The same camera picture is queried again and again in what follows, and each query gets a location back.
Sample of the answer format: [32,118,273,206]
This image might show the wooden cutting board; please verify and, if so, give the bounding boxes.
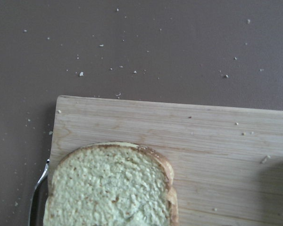
[50,96,283,226]

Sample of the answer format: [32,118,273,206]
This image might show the bread slice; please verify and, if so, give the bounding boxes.
[43,142,179,226]

